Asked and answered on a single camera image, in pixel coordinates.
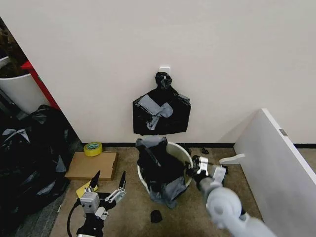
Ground red frame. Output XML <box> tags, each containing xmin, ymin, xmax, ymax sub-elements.
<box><xmin>20</xmin><ymin>61</ymin><xmax>61</xmax><ymax>110</ymax></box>

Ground flat brown cardboard box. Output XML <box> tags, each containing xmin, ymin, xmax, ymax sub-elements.
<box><xmin>64</xmin><ymin>151</ymin><xmax>119</xmax><ymax>182</ymax></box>

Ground large white plant pot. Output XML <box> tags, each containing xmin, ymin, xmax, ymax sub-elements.
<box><xmin>0</xmin><ymin>73</ymin><xmax>52</xmax><ymax>115</ymax></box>

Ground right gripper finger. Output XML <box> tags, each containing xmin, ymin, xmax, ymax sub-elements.
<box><xmin>183</xmin><ymin>160</ymin><xmax>201</xmax><ymax>174</ymax></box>
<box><xmin>192</xmin><ymin>155</ymin><xmax>212</xmax><ymax>173</ymax></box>

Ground white board panel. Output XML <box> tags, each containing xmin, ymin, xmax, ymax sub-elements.
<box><xmin>233</xmin><ymin>108</ymin><xmax>316</xmax><ymax>237</ymax></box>

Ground brown dried plant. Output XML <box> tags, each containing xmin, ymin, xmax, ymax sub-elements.
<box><xmin>0</xmin><ymin>16</ymin><xmax>28</xmax><ymax>78</ymax></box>

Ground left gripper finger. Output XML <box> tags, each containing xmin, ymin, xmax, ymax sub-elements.
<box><xmin>105</xmin><ymin>170</ymin><xmax>127</xmax><ymax>204</ymax></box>
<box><xmin>83</xmin><ymin>170</ymin><xmax>102</xmax><ymax>196</ymax></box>

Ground white round trash bin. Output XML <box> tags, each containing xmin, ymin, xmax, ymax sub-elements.
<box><xmin>136</xmin><ymin>141</ymin><xmax>194</xmax><ymax>196</ymax></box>

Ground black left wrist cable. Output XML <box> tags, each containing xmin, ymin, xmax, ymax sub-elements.
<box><xmin>67</xmin><ymin>198</ymin><xmax>87</xmax><ymax>237</ymax></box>

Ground pile of black bags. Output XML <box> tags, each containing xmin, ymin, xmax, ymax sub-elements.
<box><xmin>0</xmin><ymin>104</ymin><xmax>72</xmax><ymax>224</ymax></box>

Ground black garbage bag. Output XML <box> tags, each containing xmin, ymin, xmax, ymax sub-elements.
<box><xmin>135</xmin><ymin>137</ymin><xmax>190</xmax><ymax>209</ymax></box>

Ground yellow tape roll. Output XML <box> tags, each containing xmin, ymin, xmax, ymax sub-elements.
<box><xmin>83</xmin><ymin>141</ymin><xmax>103</xmax><ymax>158</ymax></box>

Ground white curved handle piece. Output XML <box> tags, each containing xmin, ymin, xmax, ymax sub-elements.
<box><xmin>219</xmin><ymin>153</ymin><xmax>246</xmax><ymax>165</ymax></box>

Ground black bag taped flat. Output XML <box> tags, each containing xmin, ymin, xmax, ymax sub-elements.
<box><xmin>132</xmin><ymin>71</ymin><xmax>192</xmax><ymax>136</ymax></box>

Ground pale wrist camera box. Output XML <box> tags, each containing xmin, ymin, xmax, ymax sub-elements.
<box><xmin>79</xmin><ymin>191</ymin><xmax>100</xmax><ymax>213</ymax></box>

